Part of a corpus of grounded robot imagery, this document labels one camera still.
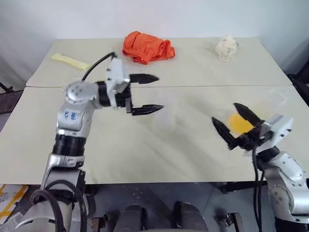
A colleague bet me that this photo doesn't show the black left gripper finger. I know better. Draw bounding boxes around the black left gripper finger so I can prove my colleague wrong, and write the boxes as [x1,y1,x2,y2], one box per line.
[129,72,160,85]
[125,97,165,117]

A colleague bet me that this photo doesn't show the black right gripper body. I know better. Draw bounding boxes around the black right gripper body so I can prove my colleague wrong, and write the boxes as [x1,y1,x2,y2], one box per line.
[237,124,269,151]

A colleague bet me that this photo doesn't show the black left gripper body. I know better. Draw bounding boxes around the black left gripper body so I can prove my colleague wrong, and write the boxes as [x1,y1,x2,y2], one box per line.
[114,84,133,113]

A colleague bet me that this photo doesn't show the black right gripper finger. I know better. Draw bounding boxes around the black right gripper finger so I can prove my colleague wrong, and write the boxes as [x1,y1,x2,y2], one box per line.
[211,117,242,151]
[233,102,265,127]

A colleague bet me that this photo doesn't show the clear cup with orange liquid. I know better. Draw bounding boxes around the clear cup with orange liquid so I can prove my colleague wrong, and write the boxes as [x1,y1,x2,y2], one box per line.
[228,87,288,136]

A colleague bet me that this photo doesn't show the orange crumpled cloth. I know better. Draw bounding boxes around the orange crumpled cloth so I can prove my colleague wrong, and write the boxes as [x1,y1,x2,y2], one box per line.
[123,30,176,65]

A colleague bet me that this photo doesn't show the pale yellow flat strip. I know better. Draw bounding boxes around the pale yellow flat strip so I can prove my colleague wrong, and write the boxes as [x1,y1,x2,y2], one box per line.
[51,53,92,72]

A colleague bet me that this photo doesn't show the black chair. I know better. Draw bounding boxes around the black chair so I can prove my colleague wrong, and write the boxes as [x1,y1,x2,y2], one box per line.
[286,38,309,108]

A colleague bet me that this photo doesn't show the white crumpled mesh object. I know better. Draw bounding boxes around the white crumpled mesh object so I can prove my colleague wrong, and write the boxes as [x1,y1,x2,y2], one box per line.
[215,35,239,62]

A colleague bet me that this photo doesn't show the dark rounded shape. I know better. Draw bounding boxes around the dark rounded shape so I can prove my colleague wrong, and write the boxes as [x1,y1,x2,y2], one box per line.
[173,201,209,232]
[113,204,148,232]

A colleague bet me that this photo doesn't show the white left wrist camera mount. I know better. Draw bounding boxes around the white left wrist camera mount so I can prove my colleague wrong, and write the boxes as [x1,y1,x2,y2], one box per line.
[105,57,131,108]

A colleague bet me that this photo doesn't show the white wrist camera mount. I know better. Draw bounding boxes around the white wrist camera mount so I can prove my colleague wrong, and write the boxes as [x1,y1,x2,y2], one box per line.
[105,57,131,108]
[261,114,295,154]

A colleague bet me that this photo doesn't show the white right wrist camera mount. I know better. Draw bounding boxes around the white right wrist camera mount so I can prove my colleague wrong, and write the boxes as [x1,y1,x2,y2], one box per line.
[261,114,295,154]

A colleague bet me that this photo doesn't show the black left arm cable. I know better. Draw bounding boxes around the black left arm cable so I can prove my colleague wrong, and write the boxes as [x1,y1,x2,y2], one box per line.
[81,52,118,82]

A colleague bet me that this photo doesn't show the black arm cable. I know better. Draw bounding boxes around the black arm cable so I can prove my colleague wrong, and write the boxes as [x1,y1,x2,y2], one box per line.
[251,146,266,232]
[81,52,118,82]

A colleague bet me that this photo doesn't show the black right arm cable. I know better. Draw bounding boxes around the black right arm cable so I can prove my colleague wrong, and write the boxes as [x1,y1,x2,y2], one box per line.
[251,146,266,232]

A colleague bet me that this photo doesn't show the black table frame bar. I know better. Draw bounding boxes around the black table frame bar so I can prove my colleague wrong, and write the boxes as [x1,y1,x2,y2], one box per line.
[221,180,269,194]

